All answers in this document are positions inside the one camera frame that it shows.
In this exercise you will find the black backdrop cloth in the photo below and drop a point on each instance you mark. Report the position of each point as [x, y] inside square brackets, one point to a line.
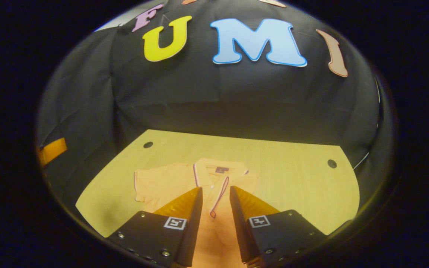
[214, 100]

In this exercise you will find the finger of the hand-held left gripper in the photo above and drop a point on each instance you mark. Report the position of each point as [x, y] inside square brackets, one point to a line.
[52, 150]

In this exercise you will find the orange T-shirt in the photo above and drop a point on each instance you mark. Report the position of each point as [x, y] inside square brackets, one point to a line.
[162, 182]

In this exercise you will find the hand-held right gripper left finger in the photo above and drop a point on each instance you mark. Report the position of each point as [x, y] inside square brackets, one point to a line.
[194, 230]

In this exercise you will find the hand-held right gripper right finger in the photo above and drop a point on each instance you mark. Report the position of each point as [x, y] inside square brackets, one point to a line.
[240, 230]

